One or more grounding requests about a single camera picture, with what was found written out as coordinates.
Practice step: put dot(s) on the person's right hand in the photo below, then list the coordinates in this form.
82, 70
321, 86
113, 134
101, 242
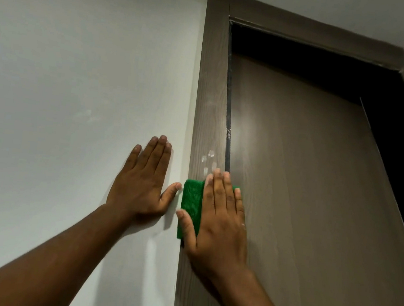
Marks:
219, 231

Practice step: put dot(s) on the person's left hand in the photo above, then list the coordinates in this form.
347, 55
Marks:
140, 191

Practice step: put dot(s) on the person's left little finger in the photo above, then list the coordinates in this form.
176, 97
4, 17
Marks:
131, 158

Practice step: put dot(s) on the person's left middle finger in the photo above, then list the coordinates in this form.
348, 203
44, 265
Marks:
154, 155

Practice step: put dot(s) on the person's right thumb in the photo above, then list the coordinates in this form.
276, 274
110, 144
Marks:
186, 226

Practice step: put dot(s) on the person's left thumb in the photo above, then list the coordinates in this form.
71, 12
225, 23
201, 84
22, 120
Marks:
171, 192

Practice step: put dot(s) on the person's right little finger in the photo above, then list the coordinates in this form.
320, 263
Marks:
239, 204

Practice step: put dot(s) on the person's right middle finger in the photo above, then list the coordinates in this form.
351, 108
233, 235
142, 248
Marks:
218, 191

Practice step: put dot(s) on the green cleaning cloth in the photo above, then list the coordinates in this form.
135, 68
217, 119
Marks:
191, 207

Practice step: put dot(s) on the person's right forearm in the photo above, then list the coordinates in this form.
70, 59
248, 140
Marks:
251, 302

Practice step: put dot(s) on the person's left forearm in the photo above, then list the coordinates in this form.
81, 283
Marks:
41, 264

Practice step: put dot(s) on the brown wooden door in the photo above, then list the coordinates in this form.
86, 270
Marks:
306, 211

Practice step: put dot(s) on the brown wooden door frame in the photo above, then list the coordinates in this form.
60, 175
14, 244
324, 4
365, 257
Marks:
208, 123

